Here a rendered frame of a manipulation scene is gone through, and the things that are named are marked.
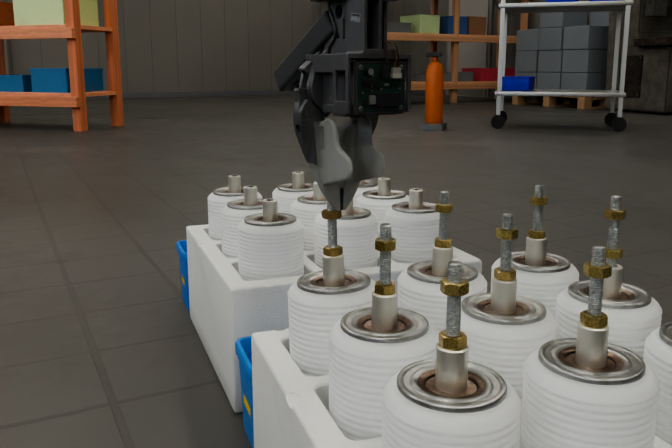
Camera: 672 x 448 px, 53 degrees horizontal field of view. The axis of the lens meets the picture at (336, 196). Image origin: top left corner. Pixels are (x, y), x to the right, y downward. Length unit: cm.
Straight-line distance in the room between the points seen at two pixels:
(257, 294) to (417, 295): 29
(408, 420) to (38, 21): 526
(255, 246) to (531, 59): 801
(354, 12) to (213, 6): 1090
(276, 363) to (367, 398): 15
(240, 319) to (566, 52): 769
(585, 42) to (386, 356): 777
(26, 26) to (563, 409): 532
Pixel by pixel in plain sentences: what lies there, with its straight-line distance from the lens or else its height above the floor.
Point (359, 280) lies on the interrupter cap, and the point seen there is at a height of 26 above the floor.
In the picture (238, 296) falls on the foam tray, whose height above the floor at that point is 17.
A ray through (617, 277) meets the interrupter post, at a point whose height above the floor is 27.
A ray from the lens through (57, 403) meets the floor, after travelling 108.
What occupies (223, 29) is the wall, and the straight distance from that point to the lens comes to 1152.
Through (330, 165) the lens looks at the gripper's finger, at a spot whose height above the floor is 38.
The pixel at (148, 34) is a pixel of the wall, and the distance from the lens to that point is 1120.
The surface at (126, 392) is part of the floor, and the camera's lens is 108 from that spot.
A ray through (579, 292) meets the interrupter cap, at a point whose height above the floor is 25.
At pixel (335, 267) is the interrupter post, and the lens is 68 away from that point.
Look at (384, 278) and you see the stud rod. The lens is 57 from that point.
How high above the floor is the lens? 47
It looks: 11 degrees down
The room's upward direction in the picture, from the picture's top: straight up
